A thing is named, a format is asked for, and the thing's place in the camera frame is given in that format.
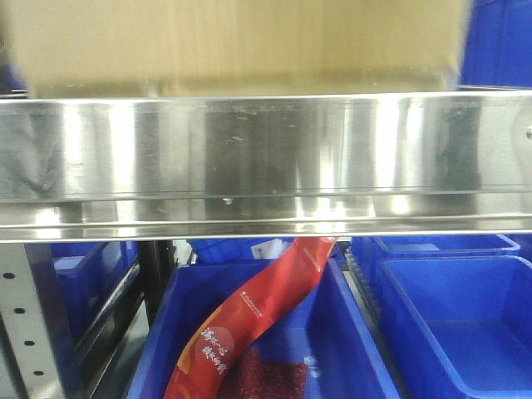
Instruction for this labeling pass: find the red printed snack bag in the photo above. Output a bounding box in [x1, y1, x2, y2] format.
[163, 237, 336, 398]

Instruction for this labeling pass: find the blue plastic bin rear centre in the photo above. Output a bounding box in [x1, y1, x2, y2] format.
[188, 238, 293, 264]

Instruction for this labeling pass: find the brown corrugated cardboard box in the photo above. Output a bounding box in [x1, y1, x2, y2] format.
[1, 1, 472, 98]

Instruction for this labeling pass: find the blue plastic bin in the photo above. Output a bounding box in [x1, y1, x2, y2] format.
[50, 241, 138, 338]
[351, 234, 520, 276]
[126, 260, 399, 398]
[188, 238, 293, 264]
[461, 1, 531, 88]
[380, 256, 531, 398]

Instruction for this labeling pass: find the perforated grey shelf upright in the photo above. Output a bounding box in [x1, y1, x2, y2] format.
[1, 244, 86, 398]

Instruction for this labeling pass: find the blue plastic bin upper right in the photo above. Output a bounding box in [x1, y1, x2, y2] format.
[461, 1, 531, 88]

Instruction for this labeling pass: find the blue plastic bin left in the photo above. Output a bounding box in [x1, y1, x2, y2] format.
[50, 241, 138, 338]

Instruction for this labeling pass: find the blue plastic bin rear right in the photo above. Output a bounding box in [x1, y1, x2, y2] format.
[351, 234, 520, 276]

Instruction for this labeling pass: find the dark red mesh packet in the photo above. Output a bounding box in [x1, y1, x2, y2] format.
[217, 349, 308, 399]

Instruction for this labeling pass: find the stainless steel shelf rail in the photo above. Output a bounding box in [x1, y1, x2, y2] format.
[1, 91, 531, 243]

